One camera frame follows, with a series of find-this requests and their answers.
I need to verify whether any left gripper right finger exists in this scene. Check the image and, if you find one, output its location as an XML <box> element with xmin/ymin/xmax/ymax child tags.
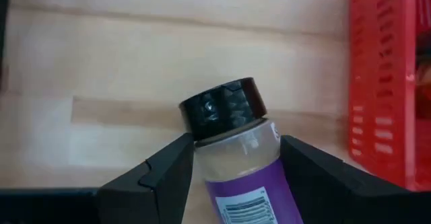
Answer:
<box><xmin>280</xmin><ymin>135</ymin><xmax>415</xmax><ymax>224</ymax></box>

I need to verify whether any red plastic basket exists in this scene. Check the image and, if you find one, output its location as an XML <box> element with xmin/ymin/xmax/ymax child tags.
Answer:
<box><xmin>348</xmin><ymin>0</ymin><xmax>431</xmax><ymax>192</ymax></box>

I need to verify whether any purple label spice jar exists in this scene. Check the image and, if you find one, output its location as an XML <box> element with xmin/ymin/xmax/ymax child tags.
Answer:
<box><xmin>178</xmin><ymin>77</ymin><xmax>304</xmax><ymax>224</ymax></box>

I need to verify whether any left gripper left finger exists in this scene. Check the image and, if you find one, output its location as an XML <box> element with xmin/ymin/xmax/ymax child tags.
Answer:
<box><xmin>97</xmin><ymin>133</ymin><xmax>195</xmax><ymax>224</ymax></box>

